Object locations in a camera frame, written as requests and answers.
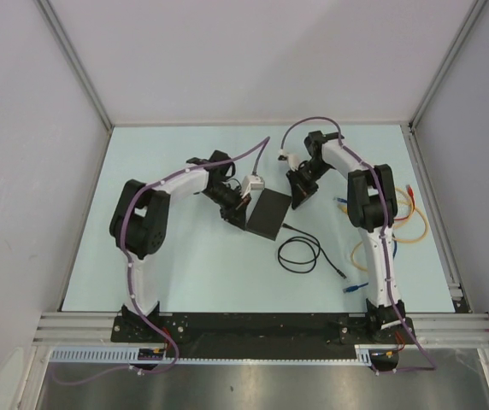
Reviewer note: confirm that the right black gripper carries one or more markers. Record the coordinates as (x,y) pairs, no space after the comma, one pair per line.
(299,190)

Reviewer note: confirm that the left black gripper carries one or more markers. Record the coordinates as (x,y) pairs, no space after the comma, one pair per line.
(236,213)

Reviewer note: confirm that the black network switch box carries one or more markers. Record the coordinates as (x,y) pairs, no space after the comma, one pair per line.
(268,215)

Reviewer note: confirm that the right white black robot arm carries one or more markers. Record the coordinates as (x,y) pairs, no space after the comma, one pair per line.
(371,208)

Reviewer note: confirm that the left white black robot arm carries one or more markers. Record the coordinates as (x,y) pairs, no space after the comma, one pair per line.
(139,227)

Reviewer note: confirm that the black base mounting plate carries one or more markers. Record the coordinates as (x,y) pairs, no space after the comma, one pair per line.
(273,336)

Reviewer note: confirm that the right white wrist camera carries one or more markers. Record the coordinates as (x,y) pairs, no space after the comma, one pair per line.
(292,160)

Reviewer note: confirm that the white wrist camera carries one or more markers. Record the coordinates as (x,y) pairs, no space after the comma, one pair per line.
(254,183)
(292,160)

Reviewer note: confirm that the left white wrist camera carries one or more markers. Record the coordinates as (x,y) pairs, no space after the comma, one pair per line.
(254,183)

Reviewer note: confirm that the grey slotted cable duct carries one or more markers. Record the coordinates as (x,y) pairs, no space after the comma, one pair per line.
(136,356)

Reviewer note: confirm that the aluminium front frame rail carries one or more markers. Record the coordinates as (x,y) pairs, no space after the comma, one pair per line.
(434,330)

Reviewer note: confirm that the aluminium frame rail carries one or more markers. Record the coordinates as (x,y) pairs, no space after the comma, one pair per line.
(434,330)
(446,255)

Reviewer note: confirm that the aluminium right frame rail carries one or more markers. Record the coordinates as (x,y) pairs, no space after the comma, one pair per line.
(446,255)

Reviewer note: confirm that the aluminium right corner post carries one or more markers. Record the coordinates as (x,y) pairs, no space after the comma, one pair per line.
(465,29)

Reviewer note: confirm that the aluminium corner post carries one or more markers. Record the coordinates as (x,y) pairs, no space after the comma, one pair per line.
(465,29)
(70,54)

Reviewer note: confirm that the aluminium left corner post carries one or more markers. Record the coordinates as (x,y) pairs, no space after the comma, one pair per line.
(70,54)

